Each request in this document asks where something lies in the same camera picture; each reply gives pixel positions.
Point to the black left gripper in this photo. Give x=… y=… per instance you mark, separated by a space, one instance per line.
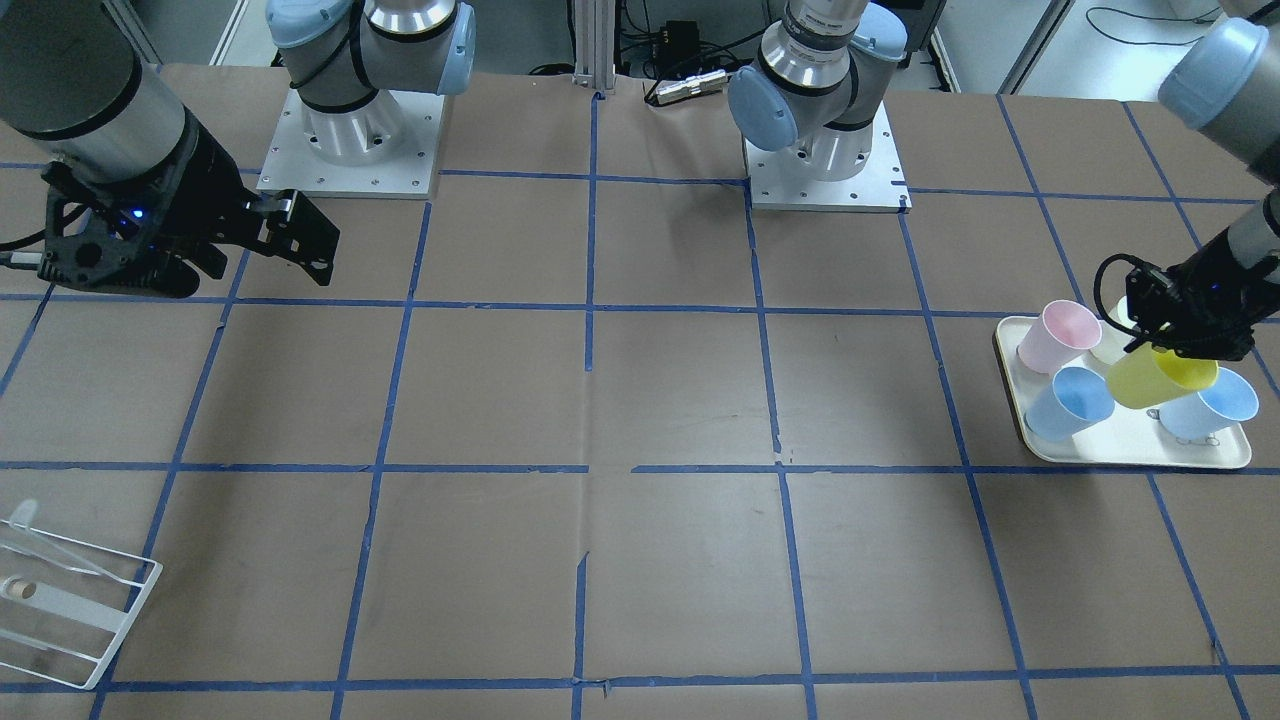
x=1210 y=275

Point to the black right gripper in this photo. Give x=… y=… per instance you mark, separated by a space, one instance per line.
x=203 y=190

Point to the yellow cup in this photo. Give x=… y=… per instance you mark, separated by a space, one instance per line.
x=1148 y=377

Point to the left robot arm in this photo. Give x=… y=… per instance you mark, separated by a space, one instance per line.
x=824 y=67

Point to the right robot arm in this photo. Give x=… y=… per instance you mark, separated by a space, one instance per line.
x=74 y=86

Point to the cream cup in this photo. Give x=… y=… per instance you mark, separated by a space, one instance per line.
x=1111 y=346

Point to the light blue cup front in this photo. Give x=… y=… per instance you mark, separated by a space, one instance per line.
x=1229 y=401

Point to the light blue cup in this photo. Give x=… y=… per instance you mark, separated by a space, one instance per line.
x=1076 y=399
x=1229 y=401

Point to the pink cup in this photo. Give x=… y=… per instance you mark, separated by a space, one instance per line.
x=1063 y=331

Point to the light blue cup rear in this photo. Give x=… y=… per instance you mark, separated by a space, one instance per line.
x=1076 y=399

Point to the beige serving tray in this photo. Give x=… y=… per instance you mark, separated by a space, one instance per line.
x=1130 y=437

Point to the silver connector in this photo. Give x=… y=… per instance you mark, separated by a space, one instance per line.
x=671 y=91

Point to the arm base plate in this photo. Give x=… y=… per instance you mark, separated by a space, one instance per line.
x=832 y=170
x=387 y=150

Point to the aluminium frame post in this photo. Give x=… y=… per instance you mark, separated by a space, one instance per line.
x=594 y=26

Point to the white wire rack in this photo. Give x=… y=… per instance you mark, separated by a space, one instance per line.
x=67 y=605

